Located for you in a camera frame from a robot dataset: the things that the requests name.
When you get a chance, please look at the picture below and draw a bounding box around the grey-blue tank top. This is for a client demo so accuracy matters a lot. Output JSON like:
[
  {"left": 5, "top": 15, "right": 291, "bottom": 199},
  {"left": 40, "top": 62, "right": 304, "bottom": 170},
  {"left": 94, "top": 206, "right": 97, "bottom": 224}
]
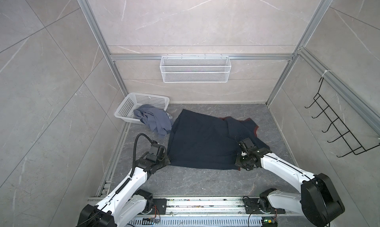
[{"left": 133, "top": 104, "right": 174, "bottom": 138}]

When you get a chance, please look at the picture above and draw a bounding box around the navy red-trimmed tank top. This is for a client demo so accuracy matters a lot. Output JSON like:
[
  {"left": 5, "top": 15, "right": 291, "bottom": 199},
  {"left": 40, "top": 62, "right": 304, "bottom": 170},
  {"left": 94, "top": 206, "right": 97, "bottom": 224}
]
[{"left": 167, "top": 109, "right": 267, "bottom": 170}]

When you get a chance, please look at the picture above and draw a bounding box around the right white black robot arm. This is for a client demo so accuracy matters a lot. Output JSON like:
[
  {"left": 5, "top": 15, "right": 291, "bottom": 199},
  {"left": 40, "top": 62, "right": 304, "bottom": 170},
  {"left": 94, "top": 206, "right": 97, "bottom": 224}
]
[{"left": 236, "top": 150, "right": 345, "bottom": 227}]

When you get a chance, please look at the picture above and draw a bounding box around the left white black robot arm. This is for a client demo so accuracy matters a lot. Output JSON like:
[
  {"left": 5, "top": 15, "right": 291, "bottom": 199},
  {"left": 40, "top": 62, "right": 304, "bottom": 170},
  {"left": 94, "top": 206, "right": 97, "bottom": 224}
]
[{"left": 77, "top": 141, "right": 170, "bottom": 227}]

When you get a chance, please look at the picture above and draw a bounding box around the white plastic laundry basket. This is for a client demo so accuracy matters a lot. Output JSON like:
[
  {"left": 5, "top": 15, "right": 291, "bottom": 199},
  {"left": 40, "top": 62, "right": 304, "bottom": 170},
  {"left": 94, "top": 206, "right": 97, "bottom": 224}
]
[{"left": 114, "top": 93, "right": 170, "bottom": 124}]

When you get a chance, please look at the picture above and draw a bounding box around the left black corrugated cable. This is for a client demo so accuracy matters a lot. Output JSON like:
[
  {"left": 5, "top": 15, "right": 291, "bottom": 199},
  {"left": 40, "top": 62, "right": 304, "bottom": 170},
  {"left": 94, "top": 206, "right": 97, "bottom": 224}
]
[{"left": 130, "top": 133, "right": 153, "bottom": 177}]

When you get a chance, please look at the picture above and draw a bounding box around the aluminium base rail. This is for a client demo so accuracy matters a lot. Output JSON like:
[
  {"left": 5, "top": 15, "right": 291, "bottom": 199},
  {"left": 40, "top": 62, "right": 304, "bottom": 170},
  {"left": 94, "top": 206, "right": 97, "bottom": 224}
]
[{"left": 80, "top": 196, "right": 327, "bottom": 227}]

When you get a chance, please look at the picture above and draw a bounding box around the white wire mesh shelf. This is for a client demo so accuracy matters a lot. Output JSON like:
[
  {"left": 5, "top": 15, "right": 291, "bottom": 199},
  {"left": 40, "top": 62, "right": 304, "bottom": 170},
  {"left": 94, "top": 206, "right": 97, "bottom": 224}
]
[{"left": 160, "top": 56, "right": 232, "bottom": 83}]

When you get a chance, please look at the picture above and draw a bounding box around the black wire hook rack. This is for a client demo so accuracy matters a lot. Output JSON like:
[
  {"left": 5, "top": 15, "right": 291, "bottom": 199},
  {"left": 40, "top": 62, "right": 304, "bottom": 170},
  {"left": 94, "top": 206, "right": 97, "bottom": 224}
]
[{"left": 304, "top": 78, "right": 380, "bottom": 158}]

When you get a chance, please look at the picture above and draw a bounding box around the aluminium frame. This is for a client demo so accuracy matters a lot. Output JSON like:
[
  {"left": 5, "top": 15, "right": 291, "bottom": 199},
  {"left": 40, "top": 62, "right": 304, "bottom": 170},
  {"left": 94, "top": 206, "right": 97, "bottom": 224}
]
[{"left": 72, "top": 0, "right": 380, "bottom": 136}]

